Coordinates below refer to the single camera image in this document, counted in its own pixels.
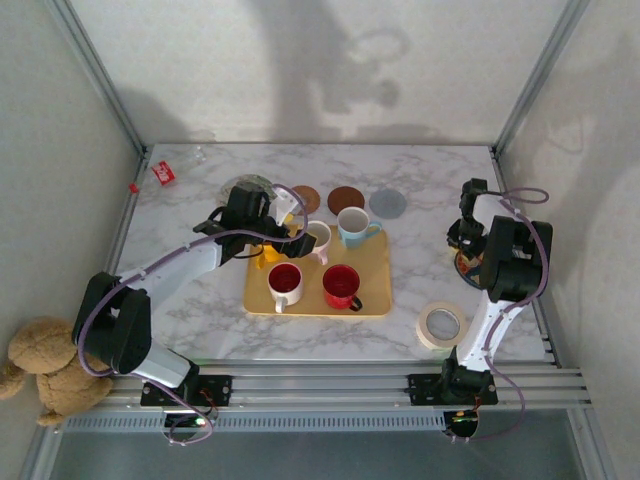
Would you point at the yellow mug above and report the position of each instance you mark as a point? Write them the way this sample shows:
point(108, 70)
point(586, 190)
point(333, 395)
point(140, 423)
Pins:
point(270, 257)

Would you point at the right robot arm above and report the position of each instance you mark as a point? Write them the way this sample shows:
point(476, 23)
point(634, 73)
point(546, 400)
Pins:
point(515, 260)

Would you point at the white mug red inside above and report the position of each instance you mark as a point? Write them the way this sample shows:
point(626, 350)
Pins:
point(285, 280)

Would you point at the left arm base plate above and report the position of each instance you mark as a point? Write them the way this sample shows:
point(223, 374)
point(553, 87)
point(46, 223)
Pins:
point(220, 387)

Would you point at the colourful cartoon print coaster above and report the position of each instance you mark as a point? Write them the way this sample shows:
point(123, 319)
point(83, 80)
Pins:
point(467, 275)

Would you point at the aluminium frame post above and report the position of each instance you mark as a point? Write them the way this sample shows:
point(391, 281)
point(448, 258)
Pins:
point(540, 75)
point(95, 75)

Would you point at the dark brown round coaster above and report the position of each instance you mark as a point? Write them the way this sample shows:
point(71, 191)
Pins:
point(346, 200)

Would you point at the grey round coaster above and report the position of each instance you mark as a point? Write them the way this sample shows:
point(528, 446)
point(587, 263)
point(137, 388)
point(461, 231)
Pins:
point(387, 202)

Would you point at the pale pink mug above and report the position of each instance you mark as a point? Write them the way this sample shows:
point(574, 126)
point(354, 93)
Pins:
point(322, 240)

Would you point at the green patterned round coaster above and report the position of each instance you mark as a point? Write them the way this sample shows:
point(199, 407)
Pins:
point(250, 178)

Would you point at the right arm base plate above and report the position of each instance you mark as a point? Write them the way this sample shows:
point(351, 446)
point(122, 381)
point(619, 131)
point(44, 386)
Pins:
point(425, 387)

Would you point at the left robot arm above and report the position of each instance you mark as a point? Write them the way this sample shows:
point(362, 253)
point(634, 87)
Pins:
point(170, 270)

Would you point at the light brown cork coaster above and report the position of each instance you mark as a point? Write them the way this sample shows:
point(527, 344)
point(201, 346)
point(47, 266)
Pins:
point(310, 197)

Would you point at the clear bottle red label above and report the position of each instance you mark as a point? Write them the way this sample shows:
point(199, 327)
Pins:
point(164, 172)

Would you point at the masking tape roll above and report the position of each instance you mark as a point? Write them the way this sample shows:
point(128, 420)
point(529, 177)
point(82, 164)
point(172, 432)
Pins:
point(425, 330)

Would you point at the yellow rectangular tray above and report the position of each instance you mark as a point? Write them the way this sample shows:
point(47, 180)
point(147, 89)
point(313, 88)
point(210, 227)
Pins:
point(370, 290)

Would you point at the aluminium mounting rail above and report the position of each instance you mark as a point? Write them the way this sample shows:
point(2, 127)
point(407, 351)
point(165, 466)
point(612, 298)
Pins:
point(325, 385)

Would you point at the brown teddy bear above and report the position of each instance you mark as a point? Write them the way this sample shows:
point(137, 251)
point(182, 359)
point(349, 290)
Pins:
point(35, 360)

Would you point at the light blue mug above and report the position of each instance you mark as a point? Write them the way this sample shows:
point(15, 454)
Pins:
point(352, 235)

